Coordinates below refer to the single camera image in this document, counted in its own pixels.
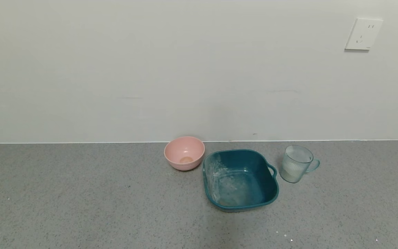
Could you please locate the clear ribbed cup with handle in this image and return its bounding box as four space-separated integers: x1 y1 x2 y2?
279 145 321 183

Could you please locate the pink ribbed plastic bowl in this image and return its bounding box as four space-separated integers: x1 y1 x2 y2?
164 136 206 171

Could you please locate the teal square plastic basin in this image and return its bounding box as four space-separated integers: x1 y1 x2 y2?
202 149 279 212

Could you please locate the white wall power socket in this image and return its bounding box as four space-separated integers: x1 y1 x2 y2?
344 18 383 51

